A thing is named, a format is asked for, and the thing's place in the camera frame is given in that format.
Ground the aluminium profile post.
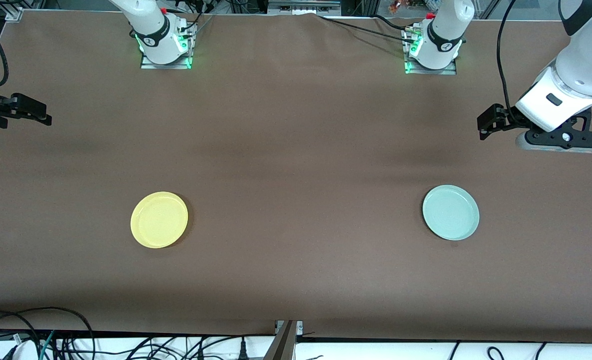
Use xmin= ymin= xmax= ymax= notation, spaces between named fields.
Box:
xmin=262 ymin=319 xmax=304 ymax=360

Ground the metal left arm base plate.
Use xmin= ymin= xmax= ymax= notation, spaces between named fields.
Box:
xmin=403 ymin=26 xmax=458 ymax=76

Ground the aluminium frame bar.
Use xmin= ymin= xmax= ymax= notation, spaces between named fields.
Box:
xmin=267 ymin=0 xmax=342 ymax=14

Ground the yellow plate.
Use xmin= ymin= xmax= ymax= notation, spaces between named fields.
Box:
xmin=130 ymin=191 xmax=189 ymax=249

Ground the light green plate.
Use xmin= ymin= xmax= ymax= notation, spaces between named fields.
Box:
xmin=422 ymin=184 xmax=480 ymax=242

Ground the white round device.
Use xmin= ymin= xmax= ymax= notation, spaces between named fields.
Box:
xmin=5 ymin=340 xmax=39 ymax=360

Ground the brown table cloth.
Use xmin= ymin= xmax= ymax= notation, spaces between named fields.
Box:
xmin=0 ymin=10 xmax=592 ymax=344

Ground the black looped cable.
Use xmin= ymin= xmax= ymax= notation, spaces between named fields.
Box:
xmin=0 ymin=306 xmax=95 ymax=360

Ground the green cable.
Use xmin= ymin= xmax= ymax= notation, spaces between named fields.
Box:
xmin=38 ymin=330 xmax=56 ymax=360

